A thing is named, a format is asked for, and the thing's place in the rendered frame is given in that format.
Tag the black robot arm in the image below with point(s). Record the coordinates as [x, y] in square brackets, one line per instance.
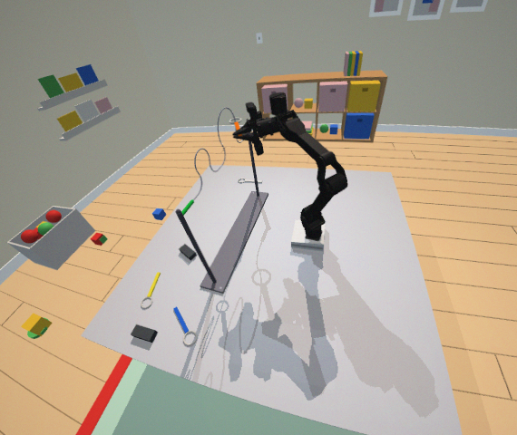
[294, 130]

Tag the blue handle with white loop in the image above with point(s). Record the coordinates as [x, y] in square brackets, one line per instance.
[184, 326]

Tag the yellow handle with grey loop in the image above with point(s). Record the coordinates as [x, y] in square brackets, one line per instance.
[151, 290]

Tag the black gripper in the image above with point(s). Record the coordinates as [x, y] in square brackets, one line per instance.
[260, 128]

